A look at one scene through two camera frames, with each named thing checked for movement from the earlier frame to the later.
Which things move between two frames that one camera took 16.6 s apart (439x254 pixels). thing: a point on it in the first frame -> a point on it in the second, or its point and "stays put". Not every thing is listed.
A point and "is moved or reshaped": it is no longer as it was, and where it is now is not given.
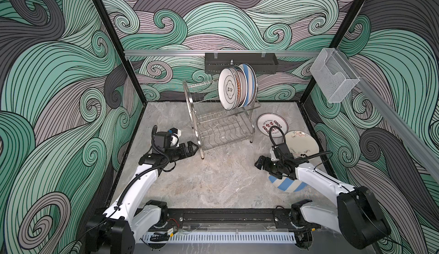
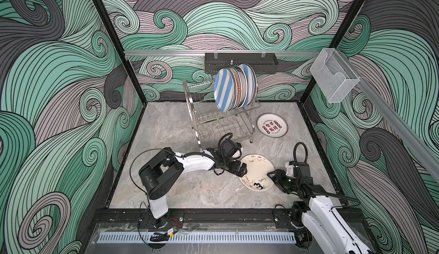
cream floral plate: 301,142 -> 256,178
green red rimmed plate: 244,86 stays put
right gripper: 266,160 -> 278,177
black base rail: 227,217 stays put
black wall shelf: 263,63 stays put
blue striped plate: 252,84 stays put
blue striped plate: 287,184 is moved or reshaped
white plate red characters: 266,120 stays put
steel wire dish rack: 214,126 stays put
